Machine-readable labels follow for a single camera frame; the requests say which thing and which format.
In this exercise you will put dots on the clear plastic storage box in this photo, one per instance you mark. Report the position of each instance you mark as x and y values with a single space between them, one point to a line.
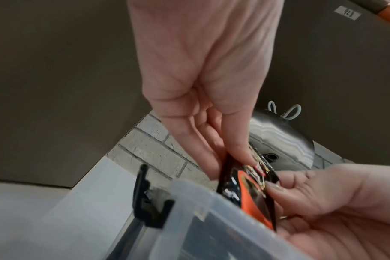
214 228

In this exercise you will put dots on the brown cabinet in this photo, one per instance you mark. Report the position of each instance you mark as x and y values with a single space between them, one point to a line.
343 88
53 88

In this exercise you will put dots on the person's left hand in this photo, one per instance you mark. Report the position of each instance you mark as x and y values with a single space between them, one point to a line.
201 55

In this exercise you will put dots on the black and orange snack packet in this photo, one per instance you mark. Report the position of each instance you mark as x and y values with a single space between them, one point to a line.
246 188

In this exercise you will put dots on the black box latch clip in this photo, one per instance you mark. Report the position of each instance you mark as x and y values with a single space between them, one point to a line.
150 203

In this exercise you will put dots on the white paper label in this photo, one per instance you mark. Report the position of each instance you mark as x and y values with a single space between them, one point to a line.
347 13

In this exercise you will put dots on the person's right hand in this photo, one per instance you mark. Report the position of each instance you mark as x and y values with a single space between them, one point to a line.
346 208

